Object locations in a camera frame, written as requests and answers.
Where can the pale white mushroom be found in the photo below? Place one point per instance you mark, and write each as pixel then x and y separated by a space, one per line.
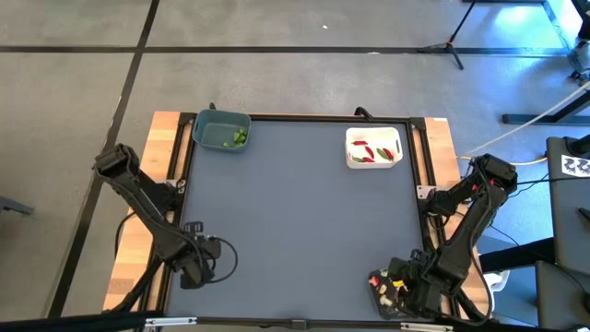
pixel 382 288

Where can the black stand base bar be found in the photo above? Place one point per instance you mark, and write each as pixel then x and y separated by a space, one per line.
pixel 534 119

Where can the white plastic basket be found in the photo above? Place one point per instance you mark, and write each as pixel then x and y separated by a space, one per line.
pixel 373 163

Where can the white fiducial tag sheet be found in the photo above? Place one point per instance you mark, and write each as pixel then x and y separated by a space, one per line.
pixel 576 165

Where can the silver aluminium bracket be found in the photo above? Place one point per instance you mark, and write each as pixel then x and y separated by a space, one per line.
pixel 426 327
pixel 170 321

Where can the person's leg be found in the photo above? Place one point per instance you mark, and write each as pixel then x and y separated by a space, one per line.
pixel 584 20

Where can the black clamp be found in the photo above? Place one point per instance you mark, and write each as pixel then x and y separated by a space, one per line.
pixel 212 106
pixel 363 111

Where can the black tripod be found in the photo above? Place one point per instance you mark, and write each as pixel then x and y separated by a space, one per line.
pixel 454 39

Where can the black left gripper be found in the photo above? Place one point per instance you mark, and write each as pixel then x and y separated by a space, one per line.
pixel 198 258

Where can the black diagonal beam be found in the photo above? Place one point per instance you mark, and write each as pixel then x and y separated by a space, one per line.
pixel 516 256

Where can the dark grey plastic basket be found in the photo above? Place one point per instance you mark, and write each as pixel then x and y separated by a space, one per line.
pixel 385 311

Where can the grey chair leg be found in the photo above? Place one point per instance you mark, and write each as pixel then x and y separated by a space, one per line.
pixel 14 205

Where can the white plastic object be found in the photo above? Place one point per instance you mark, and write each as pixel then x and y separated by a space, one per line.
pixel 498 279

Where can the dark grey box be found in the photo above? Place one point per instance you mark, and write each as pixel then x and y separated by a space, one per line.
pixel 562 295

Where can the black metal table frame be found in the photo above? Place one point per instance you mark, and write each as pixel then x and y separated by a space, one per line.
pixel 322 117

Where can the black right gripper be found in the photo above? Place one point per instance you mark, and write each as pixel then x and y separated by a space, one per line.
pixel 417 283

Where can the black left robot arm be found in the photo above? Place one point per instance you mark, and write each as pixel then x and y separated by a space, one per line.
pixel 138 193

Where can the dark grey cabinet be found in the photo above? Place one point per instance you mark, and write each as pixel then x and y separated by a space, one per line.
pixel 569 216

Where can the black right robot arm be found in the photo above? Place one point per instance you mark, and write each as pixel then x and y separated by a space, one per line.
pixel 465 221

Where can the blue plastic basket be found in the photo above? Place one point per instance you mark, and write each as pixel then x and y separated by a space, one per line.
pixel 216 136

